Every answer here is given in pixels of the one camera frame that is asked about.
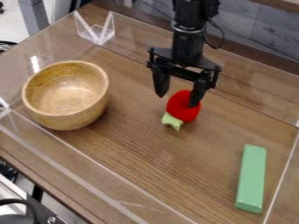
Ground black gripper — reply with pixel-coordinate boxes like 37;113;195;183
147;47;224;108

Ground red plush fruit green stem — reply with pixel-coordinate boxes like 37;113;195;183
162;90;202;131

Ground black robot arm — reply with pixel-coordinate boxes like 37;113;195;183
147;0;222;108

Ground wooden bowl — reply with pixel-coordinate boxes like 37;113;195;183
22;60;110;130

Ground green rectangular block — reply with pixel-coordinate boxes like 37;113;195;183
236;144;268;214

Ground black device bottom left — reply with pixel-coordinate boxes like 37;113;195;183
0;199;69;224

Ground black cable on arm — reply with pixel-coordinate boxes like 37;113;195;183
202;17;228;50

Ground clear acrylic tray enclosure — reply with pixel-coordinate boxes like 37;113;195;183
0;7;299;224

